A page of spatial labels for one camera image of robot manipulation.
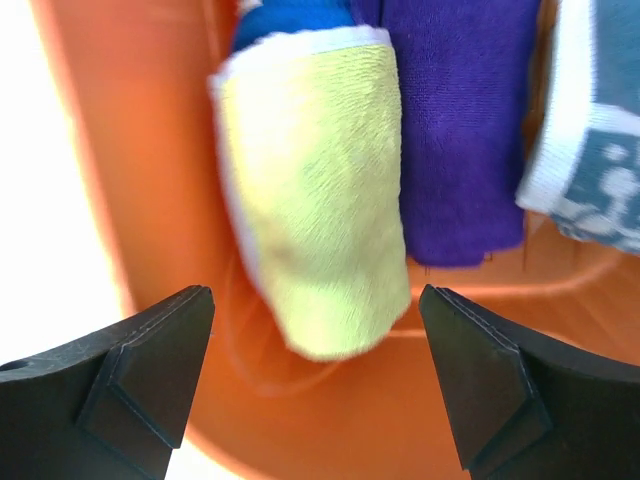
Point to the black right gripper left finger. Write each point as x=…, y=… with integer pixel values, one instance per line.
x=113, y=404

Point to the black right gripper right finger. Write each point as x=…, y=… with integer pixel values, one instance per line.
x=523, y=405

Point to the blue white patterned towel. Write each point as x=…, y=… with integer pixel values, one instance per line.
x=584, y=168

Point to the yellow green towel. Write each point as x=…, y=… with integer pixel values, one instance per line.
x=310, y=159

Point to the orange plastic basket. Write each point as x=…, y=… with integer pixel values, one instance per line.
x=131, y=76

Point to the purple rolled towel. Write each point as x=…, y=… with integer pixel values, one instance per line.
x=463, y=68

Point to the blue rolled towel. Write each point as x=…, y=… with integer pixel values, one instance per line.
x=258, y=19

